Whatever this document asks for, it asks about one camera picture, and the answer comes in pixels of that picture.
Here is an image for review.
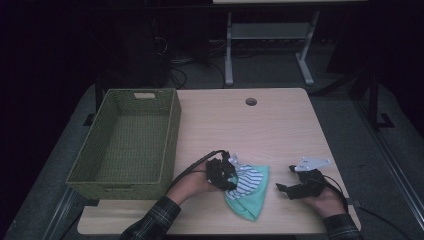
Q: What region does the person's left hand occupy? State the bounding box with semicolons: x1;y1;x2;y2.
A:
165;163;219;206

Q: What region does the tangle of black floor cables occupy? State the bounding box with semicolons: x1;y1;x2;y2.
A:
153;34;228;90

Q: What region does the right hand-held gripper black cable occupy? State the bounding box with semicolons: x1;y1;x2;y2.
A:
319;173;350;215

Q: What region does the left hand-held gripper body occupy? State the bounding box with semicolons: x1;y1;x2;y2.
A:
205;150;248;191

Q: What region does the green woven basket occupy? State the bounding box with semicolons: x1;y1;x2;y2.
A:
65;87;182;201

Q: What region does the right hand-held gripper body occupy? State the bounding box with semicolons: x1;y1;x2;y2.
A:
287;156;332;201

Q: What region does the person's right hand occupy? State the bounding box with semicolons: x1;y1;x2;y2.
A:
301;186;348;220

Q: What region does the black floor bracket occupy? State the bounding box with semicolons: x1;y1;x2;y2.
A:
82;113;96;128
377;112;396;130

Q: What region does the black floor cable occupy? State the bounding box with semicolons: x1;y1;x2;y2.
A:
357;205;414;240

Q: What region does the mint green striped baby garment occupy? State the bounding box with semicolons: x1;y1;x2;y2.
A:
223;163;271;223

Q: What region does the metal floor rail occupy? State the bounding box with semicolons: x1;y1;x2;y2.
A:
353;99;424;231
41;186;81;240

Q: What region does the white metal stand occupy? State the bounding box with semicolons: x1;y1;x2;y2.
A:
223;9;322;87

